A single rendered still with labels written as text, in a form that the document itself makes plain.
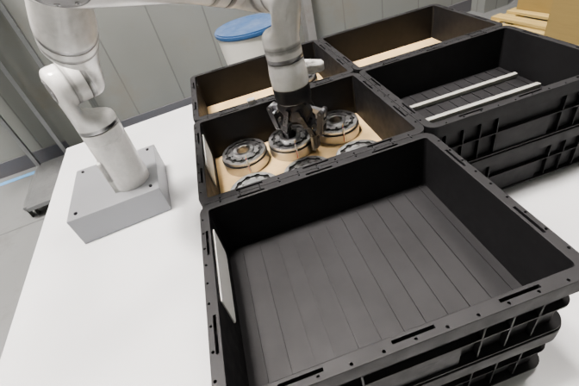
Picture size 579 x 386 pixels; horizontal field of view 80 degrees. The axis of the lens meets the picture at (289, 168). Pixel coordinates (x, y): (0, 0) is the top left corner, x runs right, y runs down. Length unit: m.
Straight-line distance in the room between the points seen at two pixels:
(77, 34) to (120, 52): 2.43
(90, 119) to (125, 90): 2.28
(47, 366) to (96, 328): 0.09
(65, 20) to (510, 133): 0.76
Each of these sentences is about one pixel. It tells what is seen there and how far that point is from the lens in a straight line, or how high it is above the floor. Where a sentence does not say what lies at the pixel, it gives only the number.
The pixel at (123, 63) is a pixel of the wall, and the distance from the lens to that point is 3.09.
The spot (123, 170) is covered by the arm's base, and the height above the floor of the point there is 0.84.
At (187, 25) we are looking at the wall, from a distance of 3.04.
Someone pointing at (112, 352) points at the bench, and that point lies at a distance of 0.79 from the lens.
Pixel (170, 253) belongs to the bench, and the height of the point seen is 0.70.
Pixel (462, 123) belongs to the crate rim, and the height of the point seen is 0.92.
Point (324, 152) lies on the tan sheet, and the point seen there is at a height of 0.83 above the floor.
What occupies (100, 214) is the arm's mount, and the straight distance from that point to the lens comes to 0.98.
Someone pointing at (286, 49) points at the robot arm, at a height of 1.07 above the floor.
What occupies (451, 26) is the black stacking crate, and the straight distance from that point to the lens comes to 1.21.
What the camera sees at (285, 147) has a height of 0.86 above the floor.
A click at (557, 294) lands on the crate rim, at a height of 0.92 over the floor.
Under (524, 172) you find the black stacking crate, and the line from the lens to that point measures 0.87.
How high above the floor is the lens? 1.28
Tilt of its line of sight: 37 degrees down
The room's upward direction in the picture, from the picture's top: 15 degrees counter-clockwise
